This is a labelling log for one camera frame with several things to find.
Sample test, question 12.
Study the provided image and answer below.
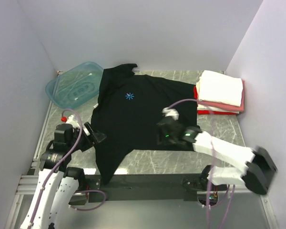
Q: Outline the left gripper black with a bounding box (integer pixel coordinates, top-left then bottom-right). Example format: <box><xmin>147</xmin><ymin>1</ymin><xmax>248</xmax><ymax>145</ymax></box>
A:
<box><xmin>67</xmin><ymin>122</ymin><xmax>106</xmax><ymax>153</ymax></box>

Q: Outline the black t shirt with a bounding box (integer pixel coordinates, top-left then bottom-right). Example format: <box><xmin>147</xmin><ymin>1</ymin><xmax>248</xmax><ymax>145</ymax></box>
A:
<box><xmin>91</xmin><ymin>63</ymin><xmax>197</xmax><ymax>184</ymax></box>

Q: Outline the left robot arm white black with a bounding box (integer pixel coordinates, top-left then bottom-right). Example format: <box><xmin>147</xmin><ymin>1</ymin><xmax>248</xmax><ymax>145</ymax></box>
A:
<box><xmin>20</xmin><ymin>121</ymin><xmax>106</xmax><ymax>229</ymax></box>

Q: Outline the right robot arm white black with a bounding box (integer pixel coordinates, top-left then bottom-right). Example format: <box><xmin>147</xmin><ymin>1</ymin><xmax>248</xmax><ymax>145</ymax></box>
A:
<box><xmin>157</xmin><ymin>116</ymin><xmax>277</xmax><ymax>196</ymax></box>

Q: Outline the red folded t shirt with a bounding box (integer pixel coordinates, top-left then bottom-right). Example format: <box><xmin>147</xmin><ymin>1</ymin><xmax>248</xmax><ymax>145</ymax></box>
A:
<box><xmin>194</xmin><ymin>86</ymin><xmax>232</xmax><ymax>115</ymax></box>

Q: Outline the teal plastic basket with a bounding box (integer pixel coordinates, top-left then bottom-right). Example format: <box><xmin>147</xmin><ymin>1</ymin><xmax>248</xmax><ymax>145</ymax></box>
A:
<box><xmin>45</xmin><ymin>62</ymin><xmax>103</xmax><ymax>109</ymax></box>

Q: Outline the white folded t shirt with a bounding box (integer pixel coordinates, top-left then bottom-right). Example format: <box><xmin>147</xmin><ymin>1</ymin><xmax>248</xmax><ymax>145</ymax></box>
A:
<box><xmin>196</xmin><ymin>70</ymin><xmax>244</xmax><ymax>107</ymax></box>

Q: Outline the black base bar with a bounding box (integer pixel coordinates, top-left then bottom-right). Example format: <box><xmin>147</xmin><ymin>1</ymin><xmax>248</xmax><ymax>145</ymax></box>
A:
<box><xmin>85</xmin><ymin>174</ymin><xmax>208</xmax><ymax>201</ymax></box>

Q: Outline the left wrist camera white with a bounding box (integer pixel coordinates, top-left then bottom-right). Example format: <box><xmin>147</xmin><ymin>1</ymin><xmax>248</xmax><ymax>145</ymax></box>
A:
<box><xmin>61</xmin><ymin>114</ymin><xmax>82</xmax><ymax>129</ymax></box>

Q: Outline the aluminium rail left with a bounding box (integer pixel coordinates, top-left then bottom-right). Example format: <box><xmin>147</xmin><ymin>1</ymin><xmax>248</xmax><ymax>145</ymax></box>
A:
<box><xmin>16</xmin><ymin>101</ymin><xmax>62</xmax><ymax>195</ymax></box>

